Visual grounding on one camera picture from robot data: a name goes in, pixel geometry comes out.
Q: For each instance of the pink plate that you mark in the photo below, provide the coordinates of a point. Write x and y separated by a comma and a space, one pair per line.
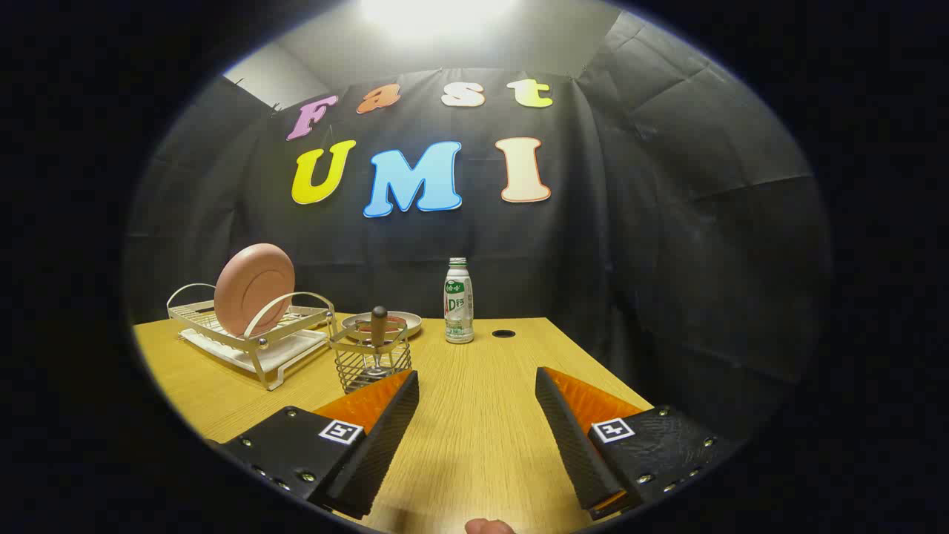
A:
252, 289

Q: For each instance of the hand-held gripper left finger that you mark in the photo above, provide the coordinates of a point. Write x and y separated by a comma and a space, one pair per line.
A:
385, 445

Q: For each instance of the black backdrop cloth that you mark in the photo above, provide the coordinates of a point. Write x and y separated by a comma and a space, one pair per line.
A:
667, 222

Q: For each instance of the white drink bottle green label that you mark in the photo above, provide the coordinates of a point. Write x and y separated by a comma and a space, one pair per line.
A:
459, 304

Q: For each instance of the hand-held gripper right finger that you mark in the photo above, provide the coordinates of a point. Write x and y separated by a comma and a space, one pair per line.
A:
571, 445

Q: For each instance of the white drip tray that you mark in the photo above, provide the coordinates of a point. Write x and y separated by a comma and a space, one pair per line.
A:
296, 347

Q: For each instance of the beige plate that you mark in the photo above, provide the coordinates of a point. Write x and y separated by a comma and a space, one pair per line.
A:
409, 322

